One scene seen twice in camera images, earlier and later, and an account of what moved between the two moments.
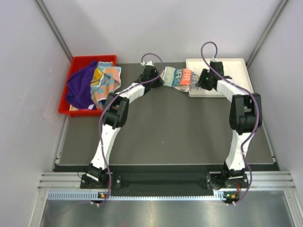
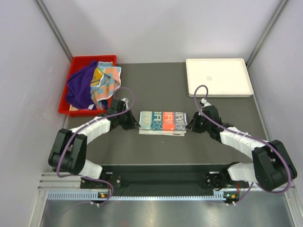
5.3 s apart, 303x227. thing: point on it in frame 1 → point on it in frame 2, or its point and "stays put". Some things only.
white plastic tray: (237, 68) stays put
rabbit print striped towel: (183, 79) → (163, 123)
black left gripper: (159, 82) → (132, 123)
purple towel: (78, 93) stays put
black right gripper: (200, 82) → (192, 126)
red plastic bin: (76, 63) stays put
